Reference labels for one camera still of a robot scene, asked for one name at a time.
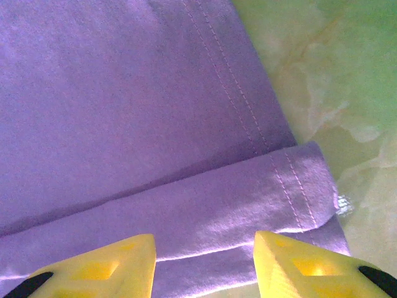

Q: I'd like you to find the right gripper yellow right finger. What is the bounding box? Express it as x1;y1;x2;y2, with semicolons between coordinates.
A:
253;230;397;298

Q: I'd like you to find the purple printed t-shirt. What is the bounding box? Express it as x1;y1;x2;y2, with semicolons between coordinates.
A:
0;0;351;298

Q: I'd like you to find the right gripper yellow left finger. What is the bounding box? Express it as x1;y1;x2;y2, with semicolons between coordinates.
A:
0;233;157;298

